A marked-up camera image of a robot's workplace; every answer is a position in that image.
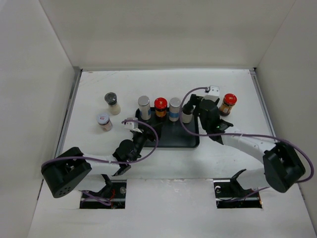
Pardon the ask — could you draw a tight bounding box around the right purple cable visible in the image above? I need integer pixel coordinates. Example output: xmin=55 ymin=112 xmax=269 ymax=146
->
xmin=178 ymin=86 xmax=315 ymax=202

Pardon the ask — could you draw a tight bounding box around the black plastic tray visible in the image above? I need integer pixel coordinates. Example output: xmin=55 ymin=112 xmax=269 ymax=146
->
xmin=135 ymin=107 xmax=200 ymax=149

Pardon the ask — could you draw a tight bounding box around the white lid spice jar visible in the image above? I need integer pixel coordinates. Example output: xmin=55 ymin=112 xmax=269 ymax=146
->
xmin=97 ymin=113 xmax=112 ymax=131

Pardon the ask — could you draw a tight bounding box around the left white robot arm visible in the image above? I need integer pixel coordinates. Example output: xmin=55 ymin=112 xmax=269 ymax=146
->
xmin=41 ymin=118 xmax=162 ymax=198

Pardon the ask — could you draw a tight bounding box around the red lid jar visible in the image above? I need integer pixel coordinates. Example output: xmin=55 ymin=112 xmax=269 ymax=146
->
xmin=219 ymin=93 xmax=237 ymax=117
xmin=154 ymin=97 xmax=167 ymax=121

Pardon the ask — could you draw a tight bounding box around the silver lid blue jar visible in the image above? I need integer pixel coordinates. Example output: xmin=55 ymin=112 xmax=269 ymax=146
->
xmin=138 ymin=96 xmax=152 ymax=120

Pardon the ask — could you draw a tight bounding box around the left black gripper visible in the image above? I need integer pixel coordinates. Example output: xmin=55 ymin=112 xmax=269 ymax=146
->
xmin=131 ymin=121 xmax=162 ymax=162

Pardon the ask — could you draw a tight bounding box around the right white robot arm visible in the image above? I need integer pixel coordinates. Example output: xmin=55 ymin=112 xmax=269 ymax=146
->
xmin=184 ymin=94 xmax=306 ymax=196

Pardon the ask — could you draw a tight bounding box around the grey lid salt shaker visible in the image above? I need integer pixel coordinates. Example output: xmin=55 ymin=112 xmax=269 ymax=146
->
xmin=104 ymin=92 xmax=121 ymax=115

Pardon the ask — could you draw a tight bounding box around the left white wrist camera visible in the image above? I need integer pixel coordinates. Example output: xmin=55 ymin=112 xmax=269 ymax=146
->
xmin=122 ymin=118 xmax=142 ymax=133

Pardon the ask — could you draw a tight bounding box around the black cap white bottle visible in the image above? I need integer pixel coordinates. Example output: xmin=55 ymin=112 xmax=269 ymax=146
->
xmin=181 ymin=102 xmax=194 ymax=124

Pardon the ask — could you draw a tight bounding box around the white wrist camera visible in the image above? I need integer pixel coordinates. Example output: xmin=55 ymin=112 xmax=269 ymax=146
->
xmin=204 ymin=85 xmax=220 ymax=102
xmin=122 ymin=118 xmax=142 ymax=133

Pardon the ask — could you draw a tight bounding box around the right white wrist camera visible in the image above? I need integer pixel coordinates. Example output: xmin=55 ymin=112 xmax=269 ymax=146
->
xmin=204 ymin=85 xmax=220 ymax=102

